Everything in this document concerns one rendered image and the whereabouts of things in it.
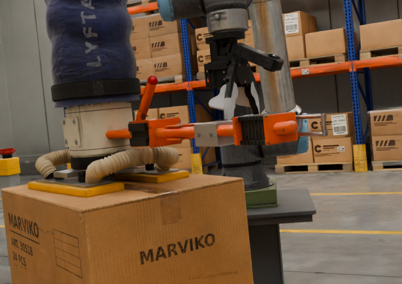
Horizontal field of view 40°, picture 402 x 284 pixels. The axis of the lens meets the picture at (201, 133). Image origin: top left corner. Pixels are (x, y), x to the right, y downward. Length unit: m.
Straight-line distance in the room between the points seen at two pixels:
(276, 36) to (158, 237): 0.98
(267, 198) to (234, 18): 0.96
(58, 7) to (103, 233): 0.57
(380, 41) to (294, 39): 1.27
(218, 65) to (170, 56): 8.32
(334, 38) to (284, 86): 6.57
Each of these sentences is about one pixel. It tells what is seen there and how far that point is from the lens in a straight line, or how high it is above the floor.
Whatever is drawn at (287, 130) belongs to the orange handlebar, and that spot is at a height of 1.08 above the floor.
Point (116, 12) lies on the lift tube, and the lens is 1.41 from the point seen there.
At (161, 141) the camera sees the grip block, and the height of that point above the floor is 1.06.
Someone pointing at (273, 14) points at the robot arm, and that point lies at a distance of 1.93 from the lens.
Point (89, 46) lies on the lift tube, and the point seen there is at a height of 1.30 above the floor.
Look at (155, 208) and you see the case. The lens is 1.18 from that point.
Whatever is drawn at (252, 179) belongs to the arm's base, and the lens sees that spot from 2.08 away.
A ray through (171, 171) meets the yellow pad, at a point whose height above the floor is 0.97.
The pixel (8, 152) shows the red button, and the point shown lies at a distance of 2.44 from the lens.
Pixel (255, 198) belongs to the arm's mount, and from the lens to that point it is 2.03.
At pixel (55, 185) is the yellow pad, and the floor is 0.97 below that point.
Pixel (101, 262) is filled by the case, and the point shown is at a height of 0.84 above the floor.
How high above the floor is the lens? 1.12
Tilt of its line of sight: 2 degrees down
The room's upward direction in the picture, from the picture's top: 6 degrees counter-clockwise
